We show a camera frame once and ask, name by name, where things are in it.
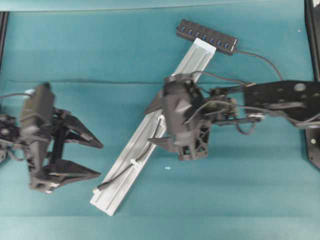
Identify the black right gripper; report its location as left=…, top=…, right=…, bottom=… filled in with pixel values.
left=144, top=85, right=237, bottom=161

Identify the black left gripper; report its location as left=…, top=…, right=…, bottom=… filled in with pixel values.
left=0, top=109, right=104, bottom=193

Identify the black USB cable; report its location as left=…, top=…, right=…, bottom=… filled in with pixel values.
left=96, top=71, right=256, bottom=192

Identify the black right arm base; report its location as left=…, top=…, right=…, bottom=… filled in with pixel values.
left=305, top=128, right=320, bottom=170

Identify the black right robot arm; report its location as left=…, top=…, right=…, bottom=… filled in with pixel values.
left=146, top=79, right=320, bottom=161

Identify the black USB hub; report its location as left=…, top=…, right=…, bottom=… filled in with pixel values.
left=176, top=19, right=238, bottom=56

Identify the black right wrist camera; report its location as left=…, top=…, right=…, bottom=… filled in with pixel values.
left=162, top=73, right=201, bottom=148

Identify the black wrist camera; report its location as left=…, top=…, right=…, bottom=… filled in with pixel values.
left=162, top=73, right=201, bottom=148
left=19, top=82, right=55, bottom=194

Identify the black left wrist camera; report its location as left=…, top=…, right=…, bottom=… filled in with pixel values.
left=19, top=82, right=55, bottom=194

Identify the aluminium extrusion rail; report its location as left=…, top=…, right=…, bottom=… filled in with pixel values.
left=90, top=38, right=217, bottom=216

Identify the black hub power cable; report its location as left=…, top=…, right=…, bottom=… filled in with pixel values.
left=236, top=48, right=286, bottom=81

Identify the black metal frame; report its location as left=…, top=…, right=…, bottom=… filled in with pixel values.
left=304, top=0, right=320, bottom=82

